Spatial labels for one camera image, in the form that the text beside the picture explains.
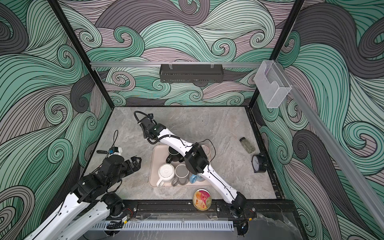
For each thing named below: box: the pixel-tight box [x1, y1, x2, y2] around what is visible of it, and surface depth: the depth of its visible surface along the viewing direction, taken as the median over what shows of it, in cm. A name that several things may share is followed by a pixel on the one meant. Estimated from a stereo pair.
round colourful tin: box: [192, 188, 212, 211], surface depth 74 cm
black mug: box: [168, 146, 184, 162], surface depth 85 cm
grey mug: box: [171, 163, 190, 187], surface depth 77 cm
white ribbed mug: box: [156, 163, 175, 187], surface depth 79 cm
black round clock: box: [251, 152, 269, 173], surface depth 83 cm
